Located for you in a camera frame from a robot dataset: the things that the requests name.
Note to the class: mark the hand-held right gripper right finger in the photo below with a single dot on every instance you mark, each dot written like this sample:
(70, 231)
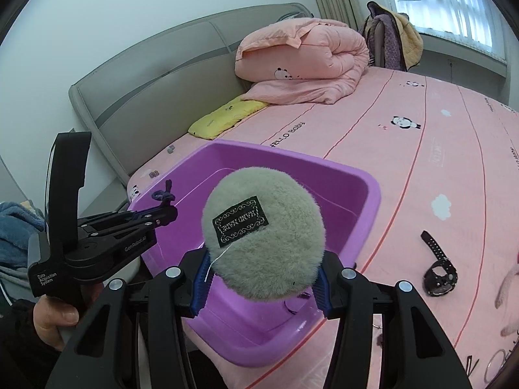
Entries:
(322, 291)

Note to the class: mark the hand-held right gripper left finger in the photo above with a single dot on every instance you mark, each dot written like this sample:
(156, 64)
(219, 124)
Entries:
(200, 287)

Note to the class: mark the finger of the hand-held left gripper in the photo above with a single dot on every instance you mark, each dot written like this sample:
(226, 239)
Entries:
(129, 227)
(121, 214)

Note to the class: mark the purple plastic basin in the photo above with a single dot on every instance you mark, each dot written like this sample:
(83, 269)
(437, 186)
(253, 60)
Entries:
(243, 336)

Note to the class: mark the black wrist watch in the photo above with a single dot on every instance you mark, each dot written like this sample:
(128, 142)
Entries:
(440, 277)

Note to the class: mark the silver bangle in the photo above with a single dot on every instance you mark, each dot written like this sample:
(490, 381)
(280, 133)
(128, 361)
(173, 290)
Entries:
(486, 366)

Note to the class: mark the person's left hand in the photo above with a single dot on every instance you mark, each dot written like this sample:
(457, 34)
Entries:
(52, 318)

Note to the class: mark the blue fleece cloth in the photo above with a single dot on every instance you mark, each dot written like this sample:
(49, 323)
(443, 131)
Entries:
(16, 231)

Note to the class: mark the grey cloth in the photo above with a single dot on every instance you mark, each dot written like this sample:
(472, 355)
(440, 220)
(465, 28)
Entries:
(12, 281)

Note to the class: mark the grey upholstered headboard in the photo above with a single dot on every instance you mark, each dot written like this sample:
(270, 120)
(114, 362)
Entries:
(142, 89)

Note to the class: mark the yellow pillow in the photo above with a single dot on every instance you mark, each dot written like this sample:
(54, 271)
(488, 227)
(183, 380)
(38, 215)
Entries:
(219, 119)

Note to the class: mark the pink printed bed sheet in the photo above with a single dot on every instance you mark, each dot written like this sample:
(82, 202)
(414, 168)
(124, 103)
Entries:
(405, 170)

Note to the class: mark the black hairpin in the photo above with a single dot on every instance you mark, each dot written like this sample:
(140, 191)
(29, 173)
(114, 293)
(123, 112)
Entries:
(470, 366)

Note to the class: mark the pink flat pillow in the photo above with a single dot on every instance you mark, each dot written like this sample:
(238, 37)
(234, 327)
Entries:
(300, 91)

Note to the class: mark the folded pink panda quilt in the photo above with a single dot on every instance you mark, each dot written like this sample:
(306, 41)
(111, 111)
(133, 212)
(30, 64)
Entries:
(316, 48)

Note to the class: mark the purple knit garment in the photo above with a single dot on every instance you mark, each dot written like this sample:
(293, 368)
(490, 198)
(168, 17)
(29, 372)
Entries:
(391, 44)

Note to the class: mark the yellow quilted garment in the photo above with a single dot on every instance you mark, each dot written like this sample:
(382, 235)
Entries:
(411, 40)

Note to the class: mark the window sill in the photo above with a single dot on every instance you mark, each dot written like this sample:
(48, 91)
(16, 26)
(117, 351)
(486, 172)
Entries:
(458, 46)

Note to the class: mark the white sheer curtain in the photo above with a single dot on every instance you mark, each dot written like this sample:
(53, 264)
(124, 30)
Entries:
(446, 4)

